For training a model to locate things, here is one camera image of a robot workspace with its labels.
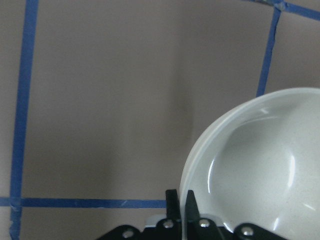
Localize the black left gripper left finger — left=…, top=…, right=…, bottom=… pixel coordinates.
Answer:
left=165, top=189, right=179, bottom=221

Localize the white ceramic bowl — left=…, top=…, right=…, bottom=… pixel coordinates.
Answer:
left=179, top=87, right=320, bottom=240

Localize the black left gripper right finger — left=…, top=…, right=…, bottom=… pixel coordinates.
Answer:
left=185, top=190, right=200, bottom=223

